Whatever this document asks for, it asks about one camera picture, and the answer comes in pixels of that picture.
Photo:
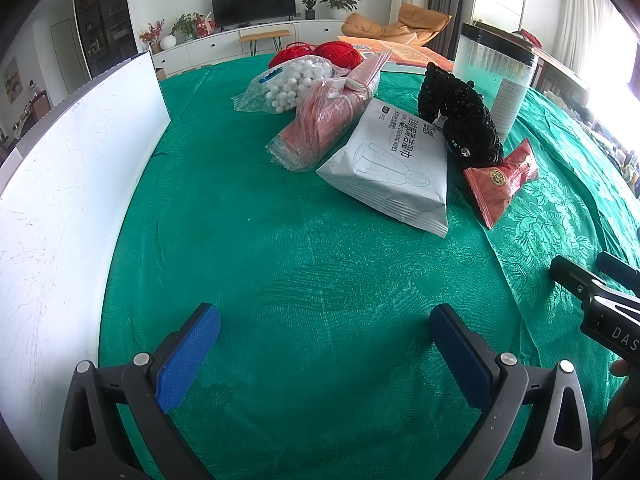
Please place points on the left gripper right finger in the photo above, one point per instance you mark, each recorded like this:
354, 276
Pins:
555, 443

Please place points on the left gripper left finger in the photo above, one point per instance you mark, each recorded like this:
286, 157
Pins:
94, 443

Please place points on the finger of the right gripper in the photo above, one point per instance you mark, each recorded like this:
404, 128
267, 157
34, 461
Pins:
619, 271
580, 282

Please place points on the pink mask bag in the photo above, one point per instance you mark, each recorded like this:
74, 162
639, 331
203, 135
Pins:
325, 113

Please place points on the person's hand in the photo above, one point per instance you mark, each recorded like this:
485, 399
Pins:
619, 413

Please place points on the red snack packet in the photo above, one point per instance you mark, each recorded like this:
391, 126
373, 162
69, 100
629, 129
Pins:
495, 187

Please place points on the black beaded pouch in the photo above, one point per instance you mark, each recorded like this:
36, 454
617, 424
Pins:
468, 128

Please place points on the green tablecloth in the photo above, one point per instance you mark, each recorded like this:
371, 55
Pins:
324, 368

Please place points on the white mask package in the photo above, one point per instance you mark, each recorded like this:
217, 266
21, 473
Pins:
395, 163

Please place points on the clear plastic jar black lid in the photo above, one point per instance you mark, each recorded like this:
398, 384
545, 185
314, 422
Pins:
501, 69

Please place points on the white storage box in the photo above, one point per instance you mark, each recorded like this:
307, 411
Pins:
62, 209

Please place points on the orange book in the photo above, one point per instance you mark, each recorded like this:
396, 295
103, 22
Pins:
403, 58

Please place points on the orange lounge chair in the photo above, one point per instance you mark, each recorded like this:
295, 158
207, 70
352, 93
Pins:
415, 26

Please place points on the red yarn ball right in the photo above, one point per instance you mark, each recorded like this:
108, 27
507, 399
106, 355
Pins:
340, 53

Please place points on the red yarn ball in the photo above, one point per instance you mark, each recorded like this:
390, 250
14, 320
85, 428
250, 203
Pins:
291, 51
340, 53

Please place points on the bag of white balls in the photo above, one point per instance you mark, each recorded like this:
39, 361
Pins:
281, 87

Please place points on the red yarn ball left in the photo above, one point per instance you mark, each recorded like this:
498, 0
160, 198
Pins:
291, 51

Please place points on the potted green plant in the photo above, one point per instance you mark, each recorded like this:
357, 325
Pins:
341, 9

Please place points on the white tv cabinet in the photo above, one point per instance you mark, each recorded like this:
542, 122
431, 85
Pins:
224, 46

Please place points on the small wooden stool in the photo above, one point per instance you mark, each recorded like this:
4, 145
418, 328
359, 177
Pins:
275, 36

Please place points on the red flower vase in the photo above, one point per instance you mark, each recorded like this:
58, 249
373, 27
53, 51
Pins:
150, 37

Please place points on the dark bookshelf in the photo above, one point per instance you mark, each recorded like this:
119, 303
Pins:
105, 33

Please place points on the black television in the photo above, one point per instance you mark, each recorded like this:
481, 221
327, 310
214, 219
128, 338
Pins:
229, 13

